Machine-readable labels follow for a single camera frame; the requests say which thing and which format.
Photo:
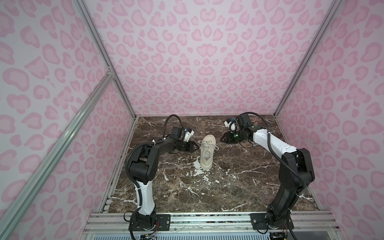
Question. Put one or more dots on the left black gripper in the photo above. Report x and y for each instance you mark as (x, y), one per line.
(191, 146)

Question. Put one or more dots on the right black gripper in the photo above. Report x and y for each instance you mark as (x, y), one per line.
(229, 139)

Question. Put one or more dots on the white shoelace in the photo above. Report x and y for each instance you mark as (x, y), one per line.
(210, 144)

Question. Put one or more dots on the cream white sneaker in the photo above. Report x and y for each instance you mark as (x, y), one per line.
(206, 160)

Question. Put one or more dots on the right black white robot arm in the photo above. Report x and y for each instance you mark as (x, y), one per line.
(295, 174)

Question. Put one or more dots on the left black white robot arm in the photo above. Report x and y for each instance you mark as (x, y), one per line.
(141, 168)

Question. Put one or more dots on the left diagonal aluminium strut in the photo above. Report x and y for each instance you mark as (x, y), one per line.
(20, 205)

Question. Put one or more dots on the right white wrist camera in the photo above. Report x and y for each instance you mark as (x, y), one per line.
(231, 124)

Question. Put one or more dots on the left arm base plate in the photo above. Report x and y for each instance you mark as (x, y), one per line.
(162, 222)

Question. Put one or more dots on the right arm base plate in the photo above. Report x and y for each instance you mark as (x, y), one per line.
(258, 221)

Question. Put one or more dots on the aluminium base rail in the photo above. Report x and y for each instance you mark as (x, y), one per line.
(309, 225)

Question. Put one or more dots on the right rear aluminium post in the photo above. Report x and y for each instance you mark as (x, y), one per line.
(331, 14)

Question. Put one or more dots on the aluminium post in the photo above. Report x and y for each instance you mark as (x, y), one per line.
(331, 14)
(91, 26)

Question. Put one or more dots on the left rear aluminium post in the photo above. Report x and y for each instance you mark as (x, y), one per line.
(91, 26)

